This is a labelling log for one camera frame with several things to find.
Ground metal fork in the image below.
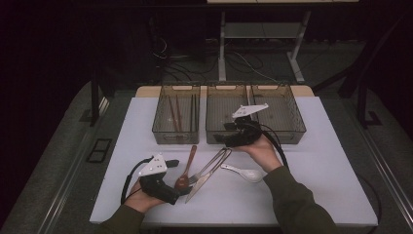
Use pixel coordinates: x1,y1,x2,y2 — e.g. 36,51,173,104
188,146,228,185

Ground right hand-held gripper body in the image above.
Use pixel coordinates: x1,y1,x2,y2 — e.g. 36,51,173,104
224,102,270,148

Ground person's left hand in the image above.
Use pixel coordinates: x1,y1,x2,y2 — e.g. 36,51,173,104
125,179,167,215

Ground clear grey plastic bin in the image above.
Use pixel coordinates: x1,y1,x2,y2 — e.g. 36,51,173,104
250,83,307,145
205,83,253,145
151,83,202,145

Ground beige wooden board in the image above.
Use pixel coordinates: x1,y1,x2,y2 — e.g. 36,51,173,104
134,85,316,98

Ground brown wooden chopstick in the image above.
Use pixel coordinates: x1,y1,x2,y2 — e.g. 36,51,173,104
175,95,183,132
167,95,179,133

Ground white desk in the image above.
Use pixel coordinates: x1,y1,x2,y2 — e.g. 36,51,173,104
206,0,359,84

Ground white ceramic spoon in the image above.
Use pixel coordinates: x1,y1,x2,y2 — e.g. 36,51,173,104
220,164,264,183

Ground metal knife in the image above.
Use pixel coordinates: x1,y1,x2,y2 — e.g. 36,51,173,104
184,148,233,205

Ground hand-held gripper cable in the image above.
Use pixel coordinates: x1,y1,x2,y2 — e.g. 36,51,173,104
242,121,290,172
120,156,155,206

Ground thin black cable loop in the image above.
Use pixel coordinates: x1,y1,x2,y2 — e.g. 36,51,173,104
357,175,383,234

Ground person's right hand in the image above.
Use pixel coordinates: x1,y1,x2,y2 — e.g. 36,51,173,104
233,134,284,174

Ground left hand-held gripper cable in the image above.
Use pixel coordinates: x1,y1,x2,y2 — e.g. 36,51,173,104
120,156,155,206

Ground black metal stand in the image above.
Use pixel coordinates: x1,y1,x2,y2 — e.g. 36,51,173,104
90,69,115,128
357,42,384,130

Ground white table mat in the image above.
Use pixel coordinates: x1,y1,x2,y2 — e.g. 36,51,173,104
89,96,379,227

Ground black floor frame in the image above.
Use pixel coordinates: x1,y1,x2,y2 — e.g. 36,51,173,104
86,138,113,164

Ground brown wooden spoon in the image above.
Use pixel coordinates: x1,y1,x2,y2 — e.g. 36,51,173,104
174,144,198,192

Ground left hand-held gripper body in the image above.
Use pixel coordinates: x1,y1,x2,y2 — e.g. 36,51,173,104
138,153,182,206

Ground right hand-held gripper cable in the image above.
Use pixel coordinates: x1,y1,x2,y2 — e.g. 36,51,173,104
242,121,290,172

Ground tangle of floor cables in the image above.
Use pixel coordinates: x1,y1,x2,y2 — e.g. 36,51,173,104
150,35,281,84

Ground metal floor rail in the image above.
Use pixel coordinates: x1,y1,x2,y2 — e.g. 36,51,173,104
42,97,110,234
345,106,413,225

